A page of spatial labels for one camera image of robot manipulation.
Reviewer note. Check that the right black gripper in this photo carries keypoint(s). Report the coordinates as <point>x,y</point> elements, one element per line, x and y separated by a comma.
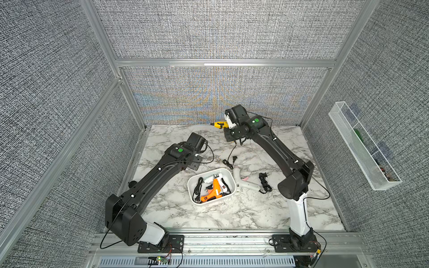
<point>227,135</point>

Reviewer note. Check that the white orange glue gun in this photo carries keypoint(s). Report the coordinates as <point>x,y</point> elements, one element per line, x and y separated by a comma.
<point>217,184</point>

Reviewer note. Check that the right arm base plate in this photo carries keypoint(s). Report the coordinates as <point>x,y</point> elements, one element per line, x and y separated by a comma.
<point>284,243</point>

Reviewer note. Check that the yellow glue gun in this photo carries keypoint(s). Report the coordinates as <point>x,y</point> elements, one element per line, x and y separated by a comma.
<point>223,125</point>

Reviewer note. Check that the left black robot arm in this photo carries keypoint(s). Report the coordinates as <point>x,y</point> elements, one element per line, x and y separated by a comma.
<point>123,212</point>

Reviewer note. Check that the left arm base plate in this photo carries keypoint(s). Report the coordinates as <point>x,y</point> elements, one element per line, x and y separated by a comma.
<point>172,244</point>

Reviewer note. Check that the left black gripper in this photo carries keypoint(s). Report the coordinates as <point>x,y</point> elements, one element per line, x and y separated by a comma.
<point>199,159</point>

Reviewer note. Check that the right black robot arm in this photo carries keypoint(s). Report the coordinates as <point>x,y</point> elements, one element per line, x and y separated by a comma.
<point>298,173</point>

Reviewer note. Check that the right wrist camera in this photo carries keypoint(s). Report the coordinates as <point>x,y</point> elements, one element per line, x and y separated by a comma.
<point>230,118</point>

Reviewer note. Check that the white pink glue gun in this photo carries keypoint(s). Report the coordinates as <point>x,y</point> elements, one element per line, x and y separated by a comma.
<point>262,188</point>

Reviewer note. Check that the white wire wall basket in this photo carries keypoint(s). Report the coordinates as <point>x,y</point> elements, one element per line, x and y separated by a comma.
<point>375,166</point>

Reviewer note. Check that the white plastic storage box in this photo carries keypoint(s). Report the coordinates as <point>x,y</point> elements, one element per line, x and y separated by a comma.
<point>228,178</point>

